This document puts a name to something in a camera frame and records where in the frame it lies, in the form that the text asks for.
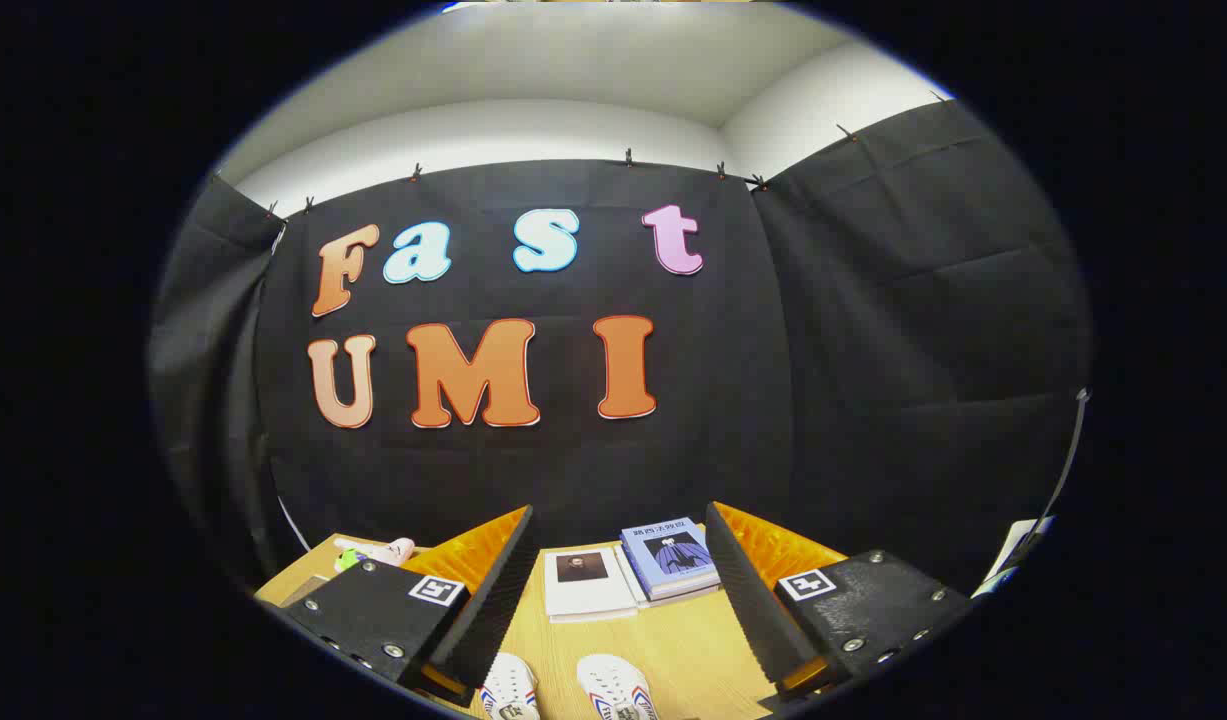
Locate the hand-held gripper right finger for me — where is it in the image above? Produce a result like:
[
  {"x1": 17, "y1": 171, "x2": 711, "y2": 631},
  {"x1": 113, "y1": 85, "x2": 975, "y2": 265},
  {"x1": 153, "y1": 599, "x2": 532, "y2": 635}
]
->
[{"x1": 706, "y1": 501, "x2": 974, "y2": 701}]

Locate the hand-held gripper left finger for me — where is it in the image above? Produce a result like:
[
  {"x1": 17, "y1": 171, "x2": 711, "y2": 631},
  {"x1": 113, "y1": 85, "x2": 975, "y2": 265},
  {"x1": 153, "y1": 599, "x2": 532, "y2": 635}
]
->
[{"x1": 273, "y1": 505, "x2": 540, "y2": 709}]

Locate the white canvas shoe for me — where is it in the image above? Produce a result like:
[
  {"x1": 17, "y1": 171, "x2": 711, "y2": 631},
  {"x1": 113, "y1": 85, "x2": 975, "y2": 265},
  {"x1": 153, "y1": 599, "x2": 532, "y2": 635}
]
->
[
  {"x1": 576, "y1": 654, "x2": 659, "y2": 720},
  {"x1": 480, "y1": 653, "x2": 541, "y2": 720}
]

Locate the blue spine book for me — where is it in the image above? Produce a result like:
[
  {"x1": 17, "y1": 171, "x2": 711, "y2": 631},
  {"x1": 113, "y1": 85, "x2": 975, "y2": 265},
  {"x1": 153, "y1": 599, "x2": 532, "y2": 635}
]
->
[{"x1": 628, "y1": 570, "x2": 722, "y2": 603}]

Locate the blue cover book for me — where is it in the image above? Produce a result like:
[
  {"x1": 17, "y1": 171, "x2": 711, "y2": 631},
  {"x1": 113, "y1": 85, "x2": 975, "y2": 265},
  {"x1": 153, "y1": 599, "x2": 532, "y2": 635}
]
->
[{"x1": 620, "y1": 517, "x2": 721, "y2": 591}]

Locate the white portrait cover book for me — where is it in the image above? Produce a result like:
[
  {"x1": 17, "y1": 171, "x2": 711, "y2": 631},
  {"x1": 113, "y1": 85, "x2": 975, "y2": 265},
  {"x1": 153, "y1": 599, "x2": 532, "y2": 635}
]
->
[{"x1": 543, "y1": 546, "x2": 639, "y2": 624}]

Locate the pink starfish plush toy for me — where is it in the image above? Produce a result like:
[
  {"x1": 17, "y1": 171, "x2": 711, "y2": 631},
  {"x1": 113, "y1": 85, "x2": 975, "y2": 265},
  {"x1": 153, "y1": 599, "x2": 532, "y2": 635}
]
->
[{"x1": 333, "y1": 537, "x2": 416, "y2": 573}]

